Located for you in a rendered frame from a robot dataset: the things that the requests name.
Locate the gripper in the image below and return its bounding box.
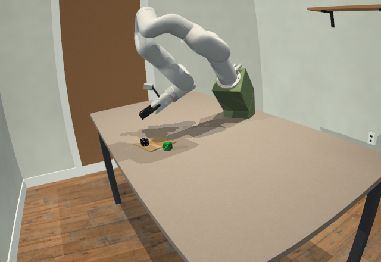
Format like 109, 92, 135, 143
139, 90, 174, 120

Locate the tan flat mat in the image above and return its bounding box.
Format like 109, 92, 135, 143
134, 135, 176, 152

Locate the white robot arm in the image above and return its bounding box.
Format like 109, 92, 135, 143
134, 7, 242, 102

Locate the black die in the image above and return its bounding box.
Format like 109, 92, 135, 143
140, 138, 149, 146

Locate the green die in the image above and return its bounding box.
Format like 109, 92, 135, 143
163, 141, 173, 151

